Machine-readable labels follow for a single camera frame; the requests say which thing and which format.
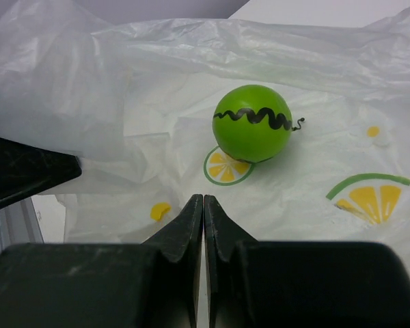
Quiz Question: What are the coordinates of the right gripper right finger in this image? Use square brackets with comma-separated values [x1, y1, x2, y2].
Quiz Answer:
[204, 195, 410, 327]

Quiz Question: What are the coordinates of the translucent plastic bag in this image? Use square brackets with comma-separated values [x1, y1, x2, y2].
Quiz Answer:
[0, 1, 410, 256]

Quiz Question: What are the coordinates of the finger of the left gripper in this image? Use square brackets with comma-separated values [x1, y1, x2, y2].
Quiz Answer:
[0, 138, 82, 209]

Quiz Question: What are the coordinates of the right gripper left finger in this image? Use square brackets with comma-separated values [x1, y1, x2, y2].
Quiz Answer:
[0, 195, 204, 327]

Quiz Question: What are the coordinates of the green fake fruit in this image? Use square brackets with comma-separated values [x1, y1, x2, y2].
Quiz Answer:
[212, 85, 305, 163]

